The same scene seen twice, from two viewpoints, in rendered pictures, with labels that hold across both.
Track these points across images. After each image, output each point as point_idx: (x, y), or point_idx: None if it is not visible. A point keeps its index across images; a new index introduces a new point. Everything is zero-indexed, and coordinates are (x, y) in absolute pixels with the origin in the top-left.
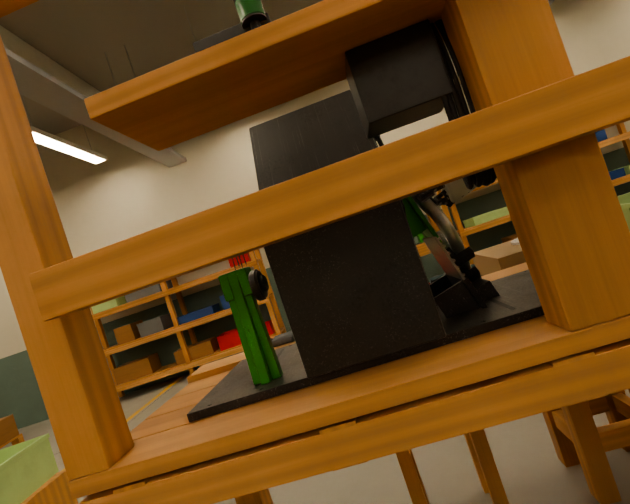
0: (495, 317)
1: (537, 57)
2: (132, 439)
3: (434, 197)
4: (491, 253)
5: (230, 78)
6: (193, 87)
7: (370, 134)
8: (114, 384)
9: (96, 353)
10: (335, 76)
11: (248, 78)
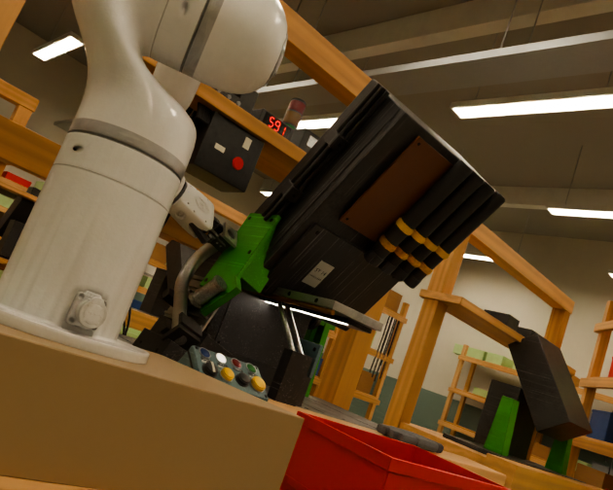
0: (128, 336)
1: None
2: (332, 402)
3: (217, 233)
4: (196, 372)
5: (282, 179)
6: None
7: (235, 192)
8: (344, 367)
9: (346, 344)
10: (267, 147)
11: (280, 175)
